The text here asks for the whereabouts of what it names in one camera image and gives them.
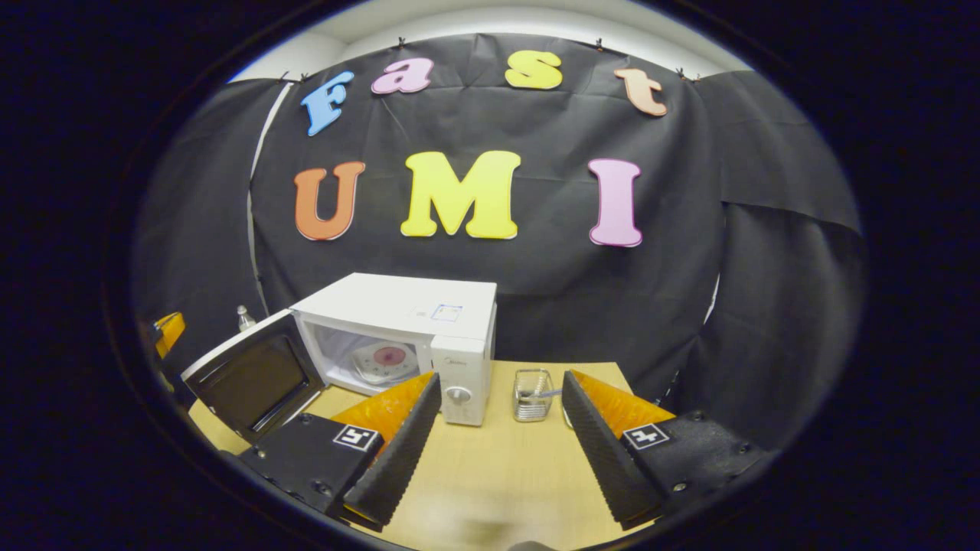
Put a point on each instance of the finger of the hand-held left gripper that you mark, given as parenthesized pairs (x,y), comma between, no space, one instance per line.
(172,329)

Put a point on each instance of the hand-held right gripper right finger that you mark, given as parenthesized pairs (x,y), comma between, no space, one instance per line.
(609,459)

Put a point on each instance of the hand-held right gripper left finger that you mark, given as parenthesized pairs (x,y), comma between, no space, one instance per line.
(402,459)

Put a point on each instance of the white square cherry-print plate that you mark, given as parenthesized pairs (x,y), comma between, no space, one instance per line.
(367,371)

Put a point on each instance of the pink ham slice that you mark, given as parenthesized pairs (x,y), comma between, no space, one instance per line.
(389,356)

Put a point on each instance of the white microwave oven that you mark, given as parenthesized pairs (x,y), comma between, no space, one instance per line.
(406,302)

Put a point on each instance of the clear bottle with green label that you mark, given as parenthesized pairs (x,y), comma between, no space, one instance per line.
(245,320)

